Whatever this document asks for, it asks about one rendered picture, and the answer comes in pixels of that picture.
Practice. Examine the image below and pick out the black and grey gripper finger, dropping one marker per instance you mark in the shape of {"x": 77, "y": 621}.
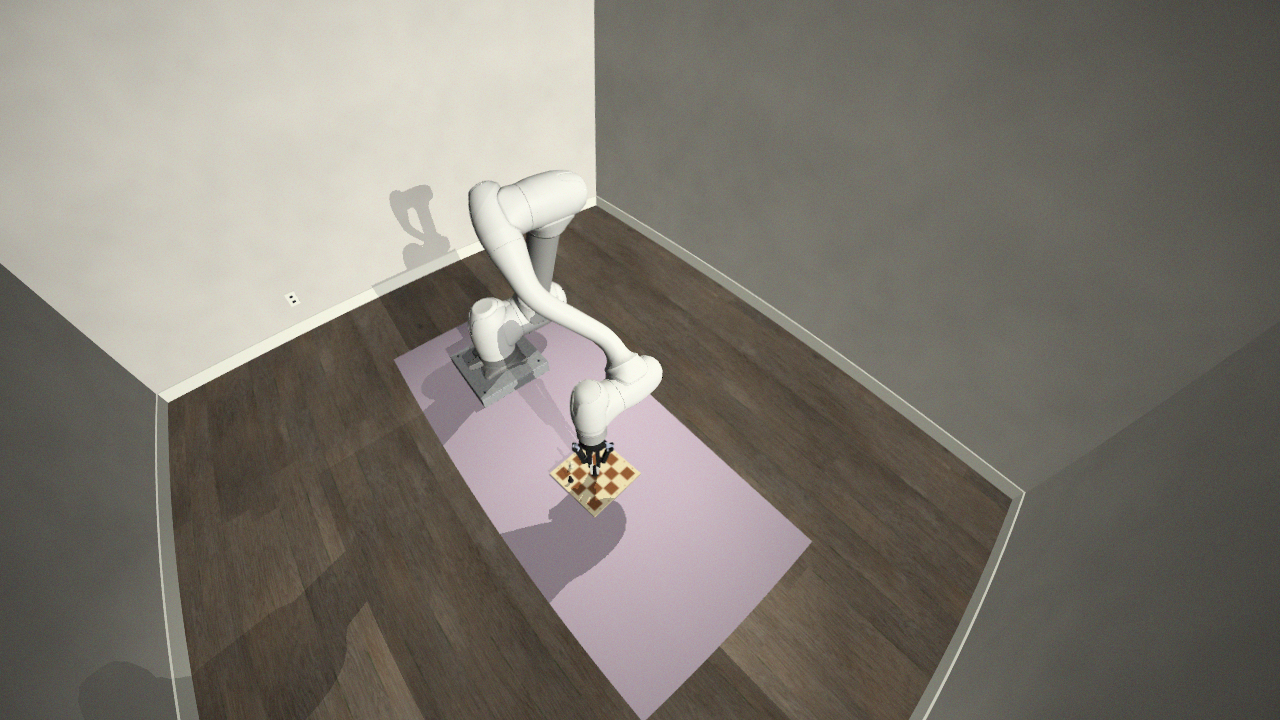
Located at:
{"x": 582, "y": 456}
{"x": 603, "y": 459}

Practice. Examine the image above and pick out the chessboard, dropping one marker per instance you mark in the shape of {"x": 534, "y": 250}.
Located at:
{"x": 595, "y": 493}

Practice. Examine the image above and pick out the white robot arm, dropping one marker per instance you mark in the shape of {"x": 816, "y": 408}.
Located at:
{"x": 546, "y": 202}

